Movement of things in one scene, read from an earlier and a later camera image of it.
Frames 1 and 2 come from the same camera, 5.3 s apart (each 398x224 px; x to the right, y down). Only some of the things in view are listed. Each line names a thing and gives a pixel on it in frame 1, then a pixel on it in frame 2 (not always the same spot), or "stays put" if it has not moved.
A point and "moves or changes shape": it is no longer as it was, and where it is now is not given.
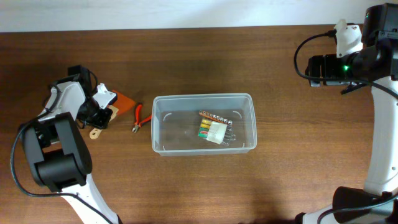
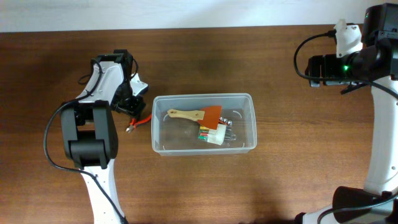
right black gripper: x=326 y=61 stays put
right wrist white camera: x=348 y=38 stays put
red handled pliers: x=137 y=117 moves or changes shape
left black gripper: x=101 y=122 → x=135 y=108
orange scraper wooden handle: x=95 y=132 moves or changes shape
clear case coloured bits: x=217 y=132 stays put
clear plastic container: x=203 y=124 stays put
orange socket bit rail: x=228 y=122 stays put
